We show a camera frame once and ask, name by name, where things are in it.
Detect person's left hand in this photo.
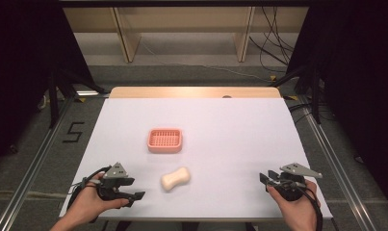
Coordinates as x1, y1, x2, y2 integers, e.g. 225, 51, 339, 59
64, 172, 131, 225

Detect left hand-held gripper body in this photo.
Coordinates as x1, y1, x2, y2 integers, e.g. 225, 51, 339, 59
96, 162, 137, 202

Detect aluminium floor rail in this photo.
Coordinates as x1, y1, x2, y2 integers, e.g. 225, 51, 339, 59
297, 95, 379, 231
0, 90, 111, 231

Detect white table cover sheet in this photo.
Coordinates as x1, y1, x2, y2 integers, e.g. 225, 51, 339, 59
59, 97, 334, 223

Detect black floor cables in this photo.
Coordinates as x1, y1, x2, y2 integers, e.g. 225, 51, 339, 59
248, 6, 296, 74

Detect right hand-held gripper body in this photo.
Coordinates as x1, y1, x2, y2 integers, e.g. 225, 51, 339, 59
268, 162, 323, 202

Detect cream bone-shaped toy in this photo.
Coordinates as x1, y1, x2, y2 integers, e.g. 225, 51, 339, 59
160, 167, 192, 193

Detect black curtain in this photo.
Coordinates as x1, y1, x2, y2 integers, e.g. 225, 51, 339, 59
0, 0, 96, 171
286, 0, 388, 206

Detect right hand-held gripper cable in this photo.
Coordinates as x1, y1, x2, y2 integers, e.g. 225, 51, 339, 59
279, 180, 324, 231

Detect black tripod stand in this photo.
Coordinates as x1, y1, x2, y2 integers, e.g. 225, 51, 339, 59
271, 62, 324, 125
46, 62, 107, 130

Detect hand-held gripper cable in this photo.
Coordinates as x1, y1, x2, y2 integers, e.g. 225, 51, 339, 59
65, 166, 113, 224
279, 180, 324, 231

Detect pink soap dish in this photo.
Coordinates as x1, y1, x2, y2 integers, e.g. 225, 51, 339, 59
146, 128, 183, 154

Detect left hand-held gripper cable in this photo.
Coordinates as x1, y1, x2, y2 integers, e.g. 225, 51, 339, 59
65, 166, 113, 224

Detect white floor cable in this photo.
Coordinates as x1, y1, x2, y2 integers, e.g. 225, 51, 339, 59
139, 39, 274, 84

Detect light wooden shelf unit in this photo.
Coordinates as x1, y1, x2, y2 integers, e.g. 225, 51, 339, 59
62, 6, 310, 64

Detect person's right hand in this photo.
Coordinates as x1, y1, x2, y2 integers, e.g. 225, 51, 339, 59
266, 179, 322, 226

